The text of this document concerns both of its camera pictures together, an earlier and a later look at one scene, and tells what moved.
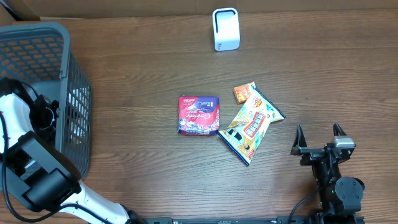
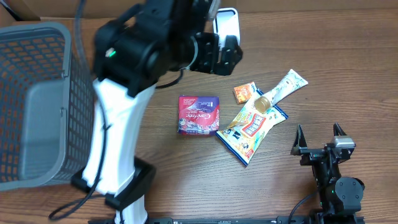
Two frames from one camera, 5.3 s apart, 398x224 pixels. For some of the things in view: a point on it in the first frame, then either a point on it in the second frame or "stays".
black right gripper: (310, 155) stays
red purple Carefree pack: (198, 115) stays
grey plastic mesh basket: (38, 54) stays
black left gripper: (55, 107) to (209, 60)
